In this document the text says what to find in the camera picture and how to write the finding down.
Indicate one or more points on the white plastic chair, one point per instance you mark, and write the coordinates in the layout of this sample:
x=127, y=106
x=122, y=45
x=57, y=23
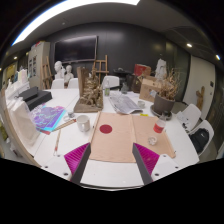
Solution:
x=193, y=113
x=57, y=84
x=111, y=81
x=73, y=83
x=206, y=126

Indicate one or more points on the small white-lidded jar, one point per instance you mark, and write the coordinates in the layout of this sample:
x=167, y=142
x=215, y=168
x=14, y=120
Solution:
x=71, y=114

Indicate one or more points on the wooden figure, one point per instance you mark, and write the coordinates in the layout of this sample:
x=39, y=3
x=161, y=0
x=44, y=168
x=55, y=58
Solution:
x=200, y=98

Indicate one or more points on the flat round red coaster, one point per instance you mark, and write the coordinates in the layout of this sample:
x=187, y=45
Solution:
x=105, y=128

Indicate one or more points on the wooden easel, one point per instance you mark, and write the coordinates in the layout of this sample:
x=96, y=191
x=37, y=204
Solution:
x=106, y=66
x=46, y=71

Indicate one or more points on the clear red-label drink bottle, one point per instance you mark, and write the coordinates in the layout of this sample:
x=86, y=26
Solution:
x=159, y=126

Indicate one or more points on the white plaster bust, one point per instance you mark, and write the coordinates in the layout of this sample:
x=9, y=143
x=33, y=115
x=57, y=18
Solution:
x=68, y=71
x=59, y=68

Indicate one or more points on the small black box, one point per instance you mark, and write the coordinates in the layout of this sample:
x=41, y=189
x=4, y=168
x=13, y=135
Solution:
x=28, y=93

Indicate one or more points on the printed newspaper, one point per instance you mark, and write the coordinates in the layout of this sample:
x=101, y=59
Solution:
x=125, y=104

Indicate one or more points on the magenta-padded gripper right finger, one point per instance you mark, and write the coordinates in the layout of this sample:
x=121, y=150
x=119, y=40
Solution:
x=148, y=160

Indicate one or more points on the white plaster statue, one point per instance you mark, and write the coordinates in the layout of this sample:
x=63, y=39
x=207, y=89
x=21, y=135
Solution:
x=161, y=70

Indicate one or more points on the dark glass flask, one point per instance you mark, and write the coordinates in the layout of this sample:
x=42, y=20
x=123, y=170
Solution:
x=125, y=88

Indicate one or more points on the brown cardboard box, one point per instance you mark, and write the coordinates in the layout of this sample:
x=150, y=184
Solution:
x=148, y=90

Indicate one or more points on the flat wooden ruler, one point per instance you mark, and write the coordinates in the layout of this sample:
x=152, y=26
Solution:
x=65, y=125

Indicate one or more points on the thin wooden stick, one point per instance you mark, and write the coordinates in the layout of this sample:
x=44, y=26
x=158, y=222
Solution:
x=57, y=141

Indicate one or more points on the long wooden slat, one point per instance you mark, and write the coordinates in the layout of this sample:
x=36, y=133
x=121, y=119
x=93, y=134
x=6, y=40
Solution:
x=95, y=126

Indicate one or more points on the small pale cup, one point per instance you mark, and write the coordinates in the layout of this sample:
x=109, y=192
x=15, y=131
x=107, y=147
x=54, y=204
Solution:
x=141, y=104

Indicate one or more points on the black backpack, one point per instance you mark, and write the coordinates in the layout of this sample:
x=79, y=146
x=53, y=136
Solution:
x=199, y=140

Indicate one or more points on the long ceiling light panel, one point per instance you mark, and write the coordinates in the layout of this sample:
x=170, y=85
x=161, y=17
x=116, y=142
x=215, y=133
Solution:
x=66, y=5

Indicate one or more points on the white ceramic mug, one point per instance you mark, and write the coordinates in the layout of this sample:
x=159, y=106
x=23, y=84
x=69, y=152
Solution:
x=82, y=122

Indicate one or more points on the white cabinet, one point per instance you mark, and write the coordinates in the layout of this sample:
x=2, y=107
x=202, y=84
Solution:
x=38, y=66

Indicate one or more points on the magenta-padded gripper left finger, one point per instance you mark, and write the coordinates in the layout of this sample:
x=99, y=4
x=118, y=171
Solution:
x=75, y=160

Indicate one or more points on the dried plant in grey pot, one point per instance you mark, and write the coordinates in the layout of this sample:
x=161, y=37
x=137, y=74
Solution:
x=163, y=103

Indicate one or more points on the clear green-label bottle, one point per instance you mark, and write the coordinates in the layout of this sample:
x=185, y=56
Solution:
x=107, y=90

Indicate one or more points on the recessed ceiling spotlight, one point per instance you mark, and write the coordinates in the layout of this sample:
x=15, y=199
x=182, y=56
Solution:
x=189, y=45
x=217, y=57

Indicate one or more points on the white paper bag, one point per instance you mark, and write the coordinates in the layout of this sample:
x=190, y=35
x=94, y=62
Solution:
x=23, y=123

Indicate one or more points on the black wall television screen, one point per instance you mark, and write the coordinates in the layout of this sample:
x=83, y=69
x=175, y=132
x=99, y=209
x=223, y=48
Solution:
x=76, y=49

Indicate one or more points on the small yellow tag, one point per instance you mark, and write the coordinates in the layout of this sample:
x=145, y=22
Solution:
x=144, y=114

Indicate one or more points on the grey plant saucer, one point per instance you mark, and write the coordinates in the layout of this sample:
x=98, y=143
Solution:
x=155, y=112

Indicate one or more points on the red box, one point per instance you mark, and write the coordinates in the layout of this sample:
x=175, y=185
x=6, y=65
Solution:
x=141, y=69

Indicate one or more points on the colourful printed book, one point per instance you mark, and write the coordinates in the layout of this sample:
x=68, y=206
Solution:
x=48, y=117

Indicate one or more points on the wooden sculpture model on board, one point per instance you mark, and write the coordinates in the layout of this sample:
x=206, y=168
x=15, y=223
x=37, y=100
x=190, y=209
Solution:
x=90, y=96

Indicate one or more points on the large flat black box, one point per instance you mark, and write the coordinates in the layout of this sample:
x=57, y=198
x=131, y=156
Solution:
x=39, y=99

